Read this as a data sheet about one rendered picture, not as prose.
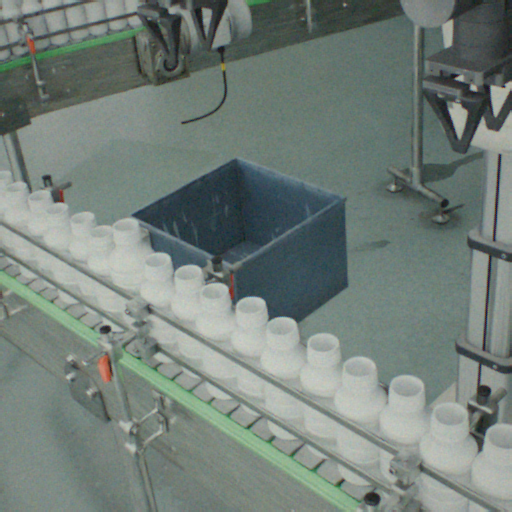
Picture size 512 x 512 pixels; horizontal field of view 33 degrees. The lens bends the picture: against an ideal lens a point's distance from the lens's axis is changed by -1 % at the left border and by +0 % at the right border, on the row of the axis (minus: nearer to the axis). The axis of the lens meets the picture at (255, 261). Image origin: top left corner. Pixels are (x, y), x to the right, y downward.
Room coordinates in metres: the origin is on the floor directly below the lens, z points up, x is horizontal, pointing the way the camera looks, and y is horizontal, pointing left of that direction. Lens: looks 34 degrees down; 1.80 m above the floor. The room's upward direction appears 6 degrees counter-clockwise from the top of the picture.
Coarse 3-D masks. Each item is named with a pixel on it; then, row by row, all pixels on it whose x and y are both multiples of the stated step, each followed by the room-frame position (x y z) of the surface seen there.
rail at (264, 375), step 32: (0, 224) 1.25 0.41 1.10; (64, 256) 1.11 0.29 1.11; (64, 288) 1.13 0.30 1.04; (224, 352) 0.84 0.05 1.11; (224, 384) 0.86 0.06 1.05; (288, 384) 0.77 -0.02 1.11; (384, 384) 0.75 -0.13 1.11; (320, 448) 0.73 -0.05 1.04; (384, 448) 0.66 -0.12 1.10; (448, 480) 0.60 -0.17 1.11
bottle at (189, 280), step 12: (180, 276) 0.96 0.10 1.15; (192, 276) 0.96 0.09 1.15; (180, 288) 0.93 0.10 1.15; (192, 288) 0.93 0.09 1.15; (180, 300) 0.93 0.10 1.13; (192, 300) 0.93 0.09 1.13; (180, 312) 0.92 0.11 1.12; (192, 312) 0.92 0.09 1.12; (192, 324) 0.92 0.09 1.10; (180, 336) 0.93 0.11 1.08; (180, 348) 0.93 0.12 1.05; (192, 348) 0.92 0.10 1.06; (192, 360) 0.92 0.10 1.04
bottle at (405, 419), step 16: (400, 384) 0.70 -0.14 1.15; (416, 384) 0.69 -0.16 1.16; (400, 400) 0.67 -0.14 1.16; (416, 400) 0.67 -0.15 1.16; (384, 416) 0.68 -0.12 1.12; (400, 416) 0.67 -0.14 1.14; (416, 416) 0.67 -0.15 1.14; (384, 432) 0.67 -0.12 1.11; (400, 432) 0.66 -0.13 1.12; (416, 432) 0.66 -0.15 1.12; (400, 448) 0.66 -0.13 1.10; (416, 448) 0.65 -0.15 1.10; (384, 464) 0.67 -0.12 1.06; (384, 480) 0.67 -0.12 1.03; (416, 480) 0.66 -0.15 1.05; (384, 496) 0.67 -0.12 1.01; (416, 496) 0.65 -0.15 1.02
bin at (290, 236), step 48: (192, 192) 1.61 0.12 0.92; (240, 192) 1.70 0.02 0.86; (288, 192) 1.59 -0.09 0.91; (144, 240) 1.46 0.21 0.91; (192, 240) 1.60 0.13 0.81; (240, 240) 1.69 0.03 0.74; (288, 240) 1.37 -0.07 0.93; (336, 240) 1.46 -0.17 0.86; (240, 288) 1.28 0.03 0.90; (288, 288) 1.36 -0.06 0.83; (336, 288) 1.45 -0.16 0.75
